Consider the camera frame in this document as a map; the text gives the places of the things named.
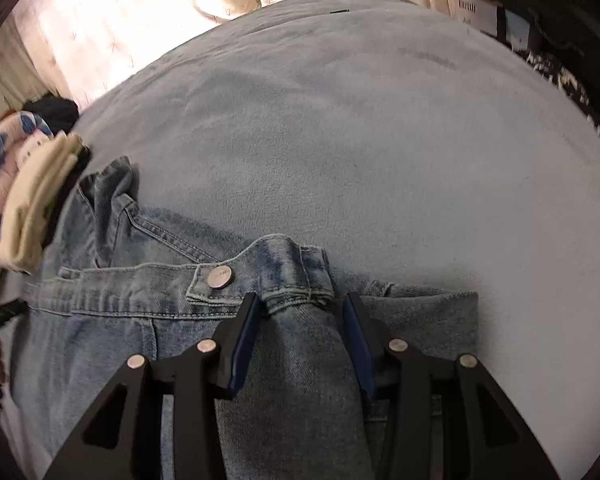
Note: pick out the dark knit garment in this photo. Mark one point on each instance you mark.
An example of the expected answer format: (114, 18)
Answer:
(55, 110)

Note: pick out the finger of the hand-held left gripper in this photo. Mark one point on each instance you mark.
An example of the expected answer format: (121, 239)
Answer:
(0, 316)

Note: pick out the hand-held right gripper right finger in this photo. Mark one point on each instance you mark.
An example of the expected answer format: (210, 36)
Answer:
(357, 350)

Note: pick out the folded cream garment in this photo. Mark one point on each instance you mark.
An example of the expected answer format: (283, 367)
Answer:
(30, 210)

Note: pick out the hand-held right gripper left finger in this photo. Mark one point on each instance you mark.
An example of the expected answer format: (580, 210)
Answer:
(242, 345)

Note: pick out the black white patterned cloth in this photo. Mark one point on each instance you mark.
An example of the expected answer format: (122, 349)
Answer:
(580, 95)

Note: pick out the white cardboard box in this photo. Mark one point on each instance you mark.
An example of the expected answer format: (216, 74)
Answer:
(477, 12)

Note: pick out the blue denim jacket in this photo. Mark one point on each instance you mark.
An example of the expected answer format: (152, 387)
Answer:
(300, 360)

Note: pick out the black bag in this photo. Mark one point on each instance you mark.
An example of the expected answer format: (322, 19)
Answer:
(555, 15)

